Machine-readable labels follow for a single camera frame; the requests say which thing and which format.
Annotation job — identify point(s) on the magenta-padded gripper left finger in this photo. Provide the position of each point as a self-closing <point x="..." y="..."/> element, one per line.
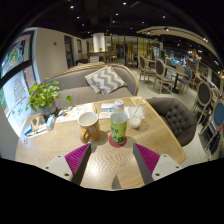
<point x="75" y="160"/>

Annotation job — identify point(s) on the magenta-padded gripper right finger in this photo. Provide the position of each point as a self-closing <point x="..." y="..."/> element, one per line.
<point x="148" y="160"/>

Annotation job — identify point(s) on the clear green-labelled drink bottle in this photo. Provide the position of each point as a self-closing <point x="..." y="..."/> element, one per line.
<point x="118" y="128"/>

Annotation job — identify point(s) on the brown mug with white inside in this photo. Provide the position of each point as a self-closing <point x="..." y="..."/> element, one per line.
<point x="90" y="128"/>

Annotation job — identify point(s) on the clear plastic cup with straw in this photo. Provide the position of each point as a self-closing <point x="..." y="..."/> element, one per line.
<point x="136" y="118"/>

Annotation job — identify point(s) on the small light blue box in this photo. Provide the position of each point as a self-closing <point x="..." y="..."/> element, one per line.
<point x="51" y="122"/>

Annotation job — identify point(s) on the white printed leaflets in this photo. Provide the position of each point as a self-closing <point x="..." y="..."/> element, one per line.
<point x="71" y="113"/>

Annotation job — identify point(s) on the dark tufted armchair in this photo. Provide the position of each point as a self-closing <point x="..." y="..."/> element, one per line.
<point x="175" y="118"/>

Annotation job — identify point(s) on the blue white booklet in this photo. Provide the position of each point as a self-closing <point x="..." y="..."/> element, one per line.
<point x="33" y="132"/>

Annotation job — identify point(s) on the wooden card stand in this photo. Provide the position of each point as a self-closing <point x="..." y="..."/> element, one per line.
<point x="38" y="122"/>

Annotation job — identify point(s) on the yellow white square card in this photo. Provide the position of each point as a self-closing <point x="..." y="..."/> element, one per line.
<point x="138" y="100"/>

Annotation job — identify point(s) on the green potted plant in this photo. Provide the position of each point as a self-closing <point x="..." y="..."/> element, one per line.
<point x="43" y="95"/>

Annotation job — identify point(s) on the grey white chevron pillow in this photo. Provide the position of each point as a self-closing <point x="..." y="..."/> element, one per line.
<point x="105" y="80"/>

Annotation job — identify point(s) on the group of oval-backed chairs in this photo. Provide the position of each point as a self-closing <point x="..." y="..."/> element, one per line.
<point x="160" y="68"/>

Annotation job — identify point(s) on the white round column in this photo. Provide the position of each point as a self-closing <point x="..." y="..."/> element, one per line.
<point x="99" y="42"/>

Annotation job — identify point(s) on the group of ceiling lights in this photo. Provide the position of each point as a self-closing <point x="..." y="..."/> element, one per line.
<point x="71" y="6"/>

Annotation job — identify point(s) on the grey sofa with wooden frame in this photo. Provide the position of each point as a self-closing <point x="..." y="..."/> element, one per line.
<point x="73" y="81"/>

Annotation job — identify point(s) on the framed wall poster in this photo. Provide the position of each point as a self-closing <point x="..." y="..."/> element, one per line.
<point x="15" y="55"/>

